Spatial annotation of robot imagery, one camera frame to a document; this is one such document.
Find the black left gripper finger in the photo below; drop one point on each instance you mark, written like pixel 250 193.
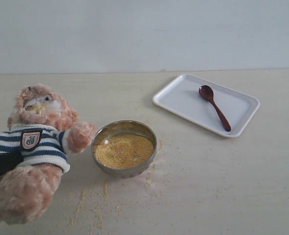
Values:
pixel 8 161

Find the beige teddy bear striped sweater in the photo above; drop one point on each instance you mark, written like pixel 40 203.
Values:
pixel 45 129

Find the dark red wooden spoon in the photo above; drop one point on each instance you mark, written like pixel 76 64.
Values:
pixel 207 93

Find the yellow millet grains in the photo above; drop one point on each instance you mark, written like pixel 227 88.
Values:
pixel 124 151

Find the steel bowl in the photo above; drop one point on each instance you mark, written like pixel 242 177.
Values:
pixel 124 127

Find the white rectangular plastic tray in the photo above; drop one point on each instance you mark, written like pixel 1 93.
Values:
pixel 182 98

